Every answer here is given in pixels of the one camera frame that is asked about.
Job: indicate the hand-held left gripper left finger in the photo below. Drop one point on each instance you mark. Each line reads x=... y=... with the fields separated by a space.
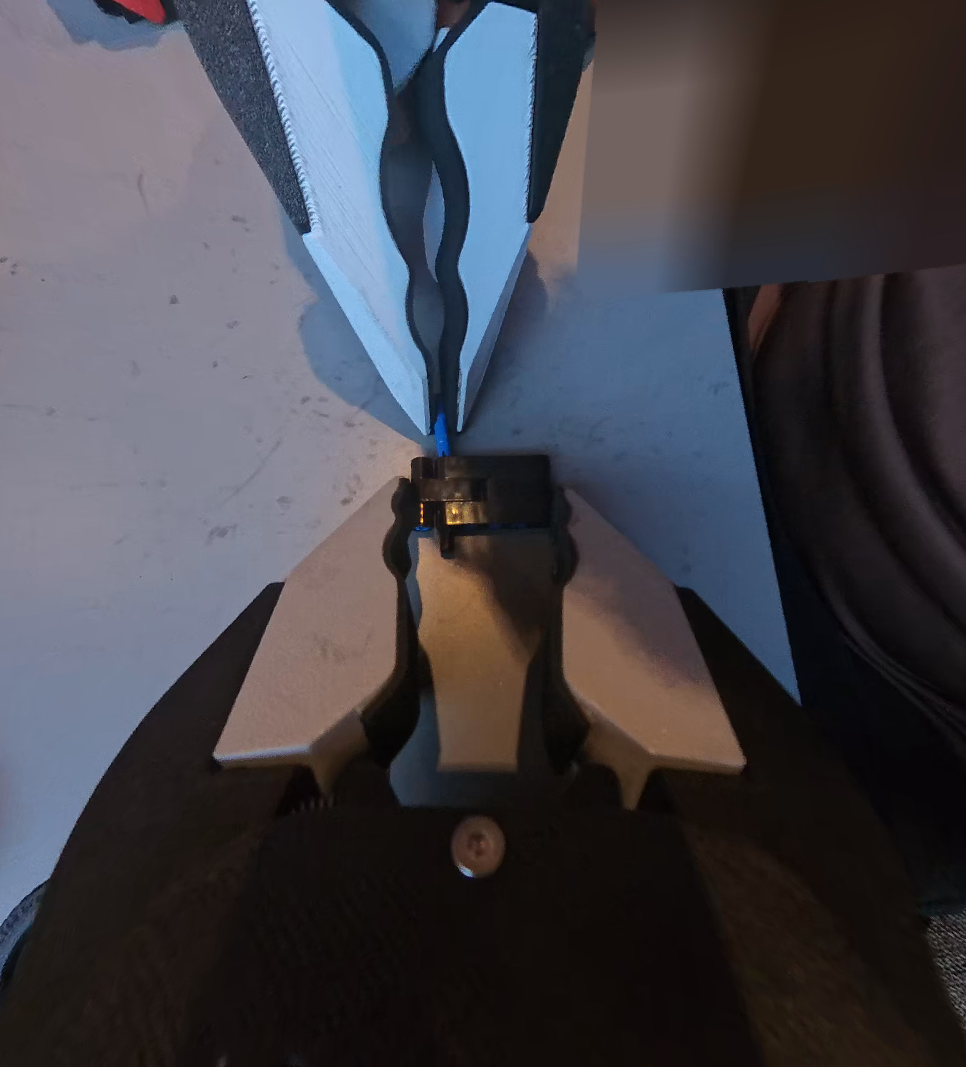
x=316 y=658

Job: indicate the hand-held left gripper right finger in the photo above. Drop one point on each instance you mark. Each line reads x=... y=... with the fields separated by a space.
x=641 y=667

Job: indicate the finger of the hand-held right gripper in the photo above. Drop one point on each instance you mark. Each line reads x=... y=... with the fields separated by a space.
x=341 y=167
x=491 y=167

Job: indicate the black toy brick assembly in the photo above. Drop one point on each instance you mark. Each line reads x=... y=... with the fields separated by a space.
x=508 y=492

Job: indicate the blue toy pin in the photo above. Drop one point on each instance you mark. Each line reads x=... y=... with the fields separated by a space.
x=441 y=433

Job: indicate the grey desk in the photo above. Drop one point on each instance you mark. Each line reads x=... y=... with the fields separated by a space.
x=116 y=375

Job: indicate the toy race car model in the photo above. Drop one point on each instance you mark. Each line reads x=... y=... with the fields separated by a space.
x=137 y=8

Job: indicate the person's brown shirt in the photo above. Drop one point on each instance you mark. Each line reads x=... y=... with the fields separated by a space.
x=908 y=500

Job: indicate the black toy tyre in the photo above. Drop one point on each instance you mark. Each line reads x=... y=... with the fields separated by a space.
x=4 y=959

